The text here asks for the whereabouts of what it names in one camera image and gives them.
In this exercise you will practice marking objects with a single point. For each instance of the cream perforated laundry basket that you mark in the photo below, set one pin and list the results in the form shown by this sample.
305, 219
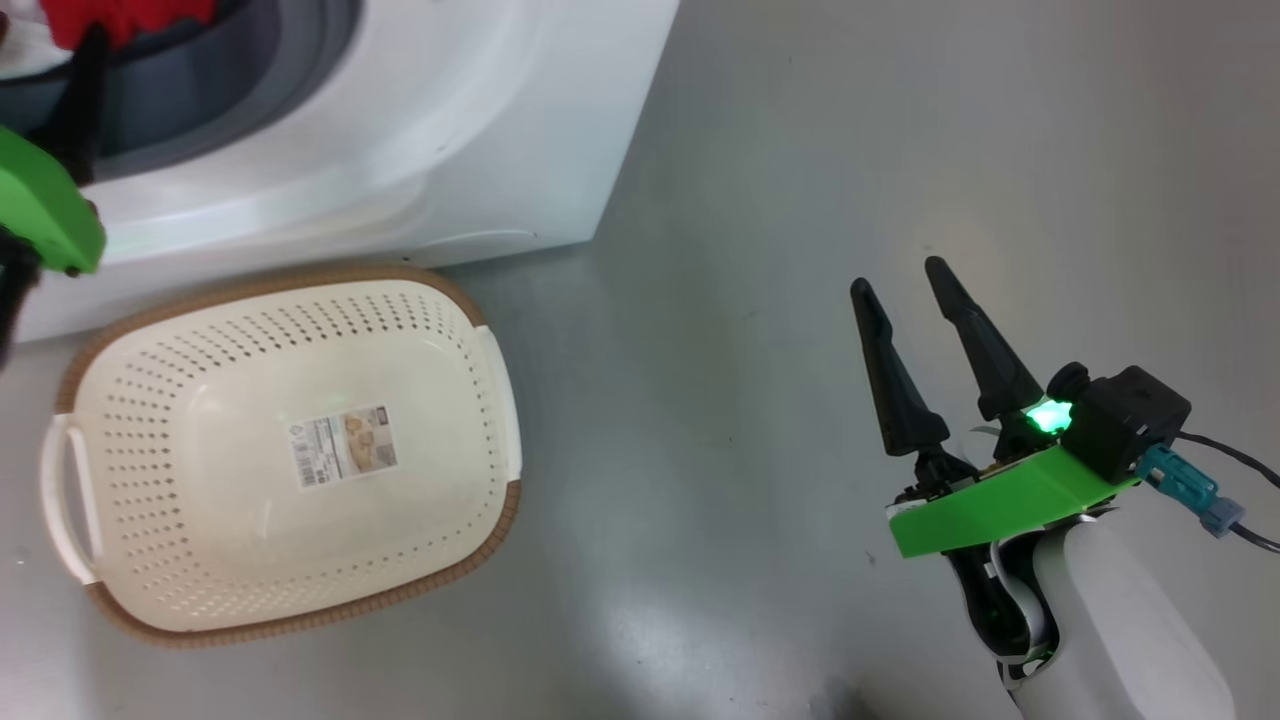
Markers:
250, 540

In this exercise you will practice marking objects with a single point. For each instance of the white front-load washing machine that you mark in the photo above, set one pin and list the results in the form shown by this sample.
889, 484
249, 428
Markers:
480, 120

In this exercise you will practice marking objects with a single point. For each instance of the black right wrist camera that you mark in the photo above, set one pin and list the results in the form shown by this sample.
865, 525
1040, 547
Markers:
1130, 420

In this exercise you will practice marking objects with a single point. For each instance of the red and white garment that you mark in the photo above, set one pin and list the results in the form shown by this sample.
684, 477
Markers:
130, 20

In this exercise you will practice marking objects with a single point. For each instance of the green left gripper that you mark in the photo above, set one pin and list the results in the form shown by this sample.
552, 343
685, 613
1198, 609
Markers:
45, 205

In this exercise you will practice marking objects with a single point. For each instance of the teal right camera connector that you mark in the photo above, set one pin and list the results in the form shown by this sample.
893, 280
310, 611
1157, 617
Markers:
1190, 490

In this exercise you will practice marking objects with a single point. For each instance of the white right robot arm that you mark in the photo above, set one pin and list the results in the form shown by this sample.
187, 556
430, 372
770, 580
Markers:
1130, 630

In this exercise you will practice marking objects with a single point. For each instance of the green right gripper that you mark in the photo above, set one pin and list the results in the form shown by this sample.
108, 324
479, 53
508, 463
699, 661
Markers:
1000, 505

